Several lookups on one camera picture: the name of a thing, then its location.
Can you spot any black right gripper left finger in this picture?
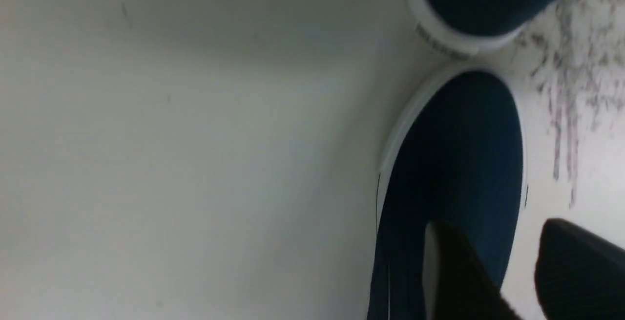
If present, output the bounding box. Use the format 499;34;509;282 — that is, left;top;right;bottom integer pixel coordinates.
424;221;520;320

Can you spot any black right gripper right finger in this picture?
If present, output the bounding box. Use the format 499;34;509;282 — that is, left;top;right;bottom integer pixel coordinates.
534;218;625;320

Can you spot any navy slip-on shoe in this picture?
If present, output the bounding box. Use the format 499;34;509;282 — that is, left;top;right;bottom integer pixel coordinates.
406;0;557;60
366;67;526;320

